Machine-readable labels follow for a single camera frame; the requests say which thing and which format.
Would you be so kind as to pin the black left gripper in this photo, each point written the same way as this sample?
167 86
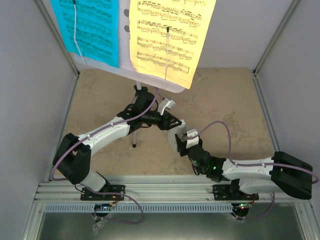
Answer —
165 124

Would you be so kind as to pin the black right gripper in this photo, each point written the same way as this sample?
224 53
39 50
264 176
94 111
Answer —
181 146

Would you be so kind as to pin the white metronome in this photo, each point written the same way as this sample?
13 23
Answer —
180 131

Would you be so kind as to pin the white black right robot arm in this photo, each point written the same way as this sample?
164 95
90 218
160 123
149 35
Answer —
281 172

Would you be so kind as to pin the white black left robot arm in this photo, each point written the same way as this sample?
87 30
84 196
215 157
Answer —
73 156

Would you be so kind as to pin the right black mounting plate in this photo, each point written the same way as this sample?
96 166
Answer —
224 192

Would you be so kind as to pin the black mounting plate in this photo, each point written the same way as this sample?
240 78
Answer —
224 192
114 193

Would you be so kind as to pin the white music stand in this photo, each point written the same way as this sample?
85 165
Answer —
129 73

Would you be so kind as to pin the right circuit board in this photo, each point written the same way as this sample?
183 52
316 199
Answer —
241 207

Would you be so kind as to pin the circuit board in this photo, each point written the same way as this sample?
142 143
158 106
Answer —
105 207
241 207

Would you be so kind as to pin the left circuit board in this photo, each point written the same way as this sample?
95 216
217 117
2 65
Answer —
105 207

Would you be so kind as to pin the yellow sheet music page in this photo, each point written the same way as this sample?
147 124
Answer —
167 37

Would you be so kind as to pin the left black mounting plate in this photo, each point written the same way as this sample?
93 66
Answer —
114 193

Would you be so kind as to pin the clear plastic bag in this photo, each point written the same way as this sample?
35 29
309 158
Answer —
98 225

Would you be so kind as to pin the blue sheet music page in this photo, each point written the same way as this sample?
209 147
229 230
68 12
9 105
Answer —
89 29

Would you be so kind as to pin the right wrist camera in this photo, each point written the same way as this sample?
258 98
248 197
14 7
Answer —
192 137

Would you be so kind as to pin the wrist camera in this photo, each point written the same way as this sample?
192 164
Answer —
165 104
192 137

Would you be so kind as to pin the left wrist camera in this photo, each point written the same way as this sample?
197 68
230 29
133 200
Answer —
165 104

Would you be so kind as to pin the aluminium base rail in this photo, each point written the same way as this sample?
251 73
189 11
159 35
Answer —
142 188

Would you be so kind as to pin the grey slotted cable duct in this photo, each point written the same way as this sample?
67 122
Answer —
131 208

